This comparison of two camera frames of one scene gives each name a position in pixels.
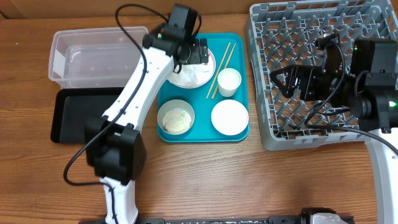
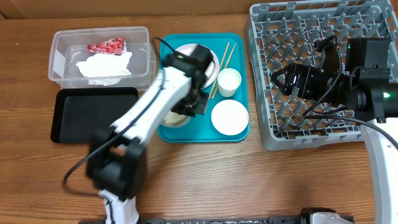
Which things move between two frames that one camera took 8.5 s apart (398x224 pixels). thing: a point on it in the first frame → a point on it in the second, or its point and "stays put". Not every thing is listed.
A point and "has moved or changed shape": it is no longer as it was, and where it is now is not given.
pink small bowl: (229, 117) stays put
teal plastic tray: (217, 111) stays put
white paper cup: (229, 81) stays put
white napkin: (193, 74) has moved or changed shape
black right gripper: (308, 77) stays put
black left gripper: (199, 51) → (200, 107)
